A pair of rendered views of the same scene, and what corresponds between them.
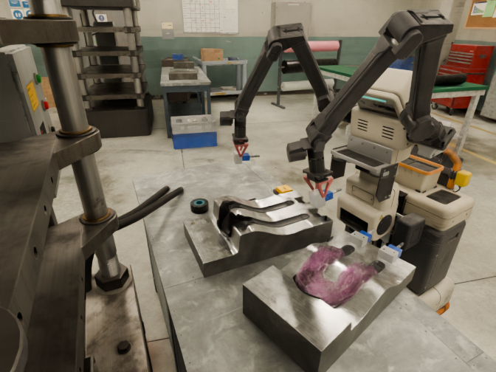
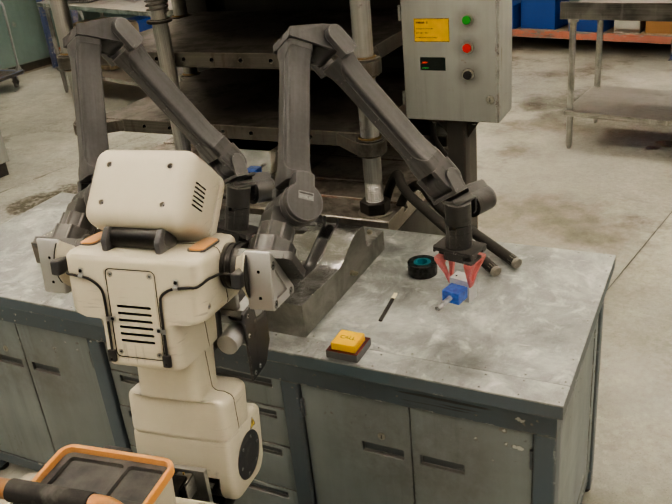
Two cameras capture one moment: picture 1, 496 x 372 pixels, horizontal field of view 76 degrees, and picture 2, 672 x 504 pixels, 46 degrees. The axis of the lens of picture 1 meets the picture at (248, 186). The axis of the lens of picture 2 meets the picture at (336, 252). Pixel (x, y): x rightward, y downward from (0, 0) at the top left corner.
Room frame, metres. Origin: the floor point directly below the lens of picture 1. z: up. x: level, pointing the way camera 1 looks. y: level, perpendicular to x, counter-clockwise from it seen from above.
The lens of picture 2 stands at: (2.58, -1.13, 1.82)
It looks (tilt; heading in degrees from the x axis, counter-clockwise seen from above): 26 degrees down; 143
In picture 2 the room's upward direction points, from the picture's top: 6 degrees counter-clockwise
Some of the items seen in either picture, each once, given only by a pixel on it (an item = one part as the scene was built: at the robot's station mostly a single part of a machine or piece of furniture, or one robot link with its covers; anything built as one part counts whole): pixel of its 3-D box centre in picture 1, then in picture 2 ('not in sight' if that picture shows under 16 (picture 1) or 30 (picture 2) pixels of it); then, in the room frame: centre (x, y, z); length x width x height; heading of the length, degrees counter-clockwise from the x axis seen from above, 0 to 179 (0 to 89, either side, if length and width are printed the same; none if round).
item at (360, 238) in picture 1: (364, 236); not in sight; (0.93, -0.42, 0.86); 0.13 x 0.05 x 0.05; 132
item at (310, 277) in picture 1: (336, 269); not in sight; (0.71, -0.26, 0.90); 0.26 x 0.18 x 0.08; 132
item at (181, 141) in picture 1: (194, 136); not in sight; (4.31, 0.77, 0.11); 0.61 x 0.41 x 0.22; 103
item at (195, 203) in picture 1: (199, 206); (422, 267); (1.19, 0.21, 0.82); 0.08 x 0.08 x 0.04
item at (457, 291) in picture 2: (246, 156); (452, 295); (1.50, 0.01, 0.93); 0.13 x 0.05 x 0.05; 102
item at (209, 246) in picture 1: (257, 222); (303, 260); (0.99, -0.04, 0.87); 0.50 x 0.26 x 0.14; 115
